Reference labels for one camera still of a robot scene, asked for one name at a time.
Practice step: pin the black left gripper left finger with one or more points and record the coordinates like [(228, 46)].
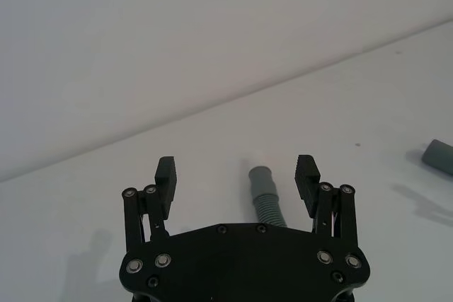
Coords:
[(163, 189)]

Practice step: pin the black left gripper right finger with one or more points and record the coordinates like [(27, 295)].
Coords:
[(308, 189)]

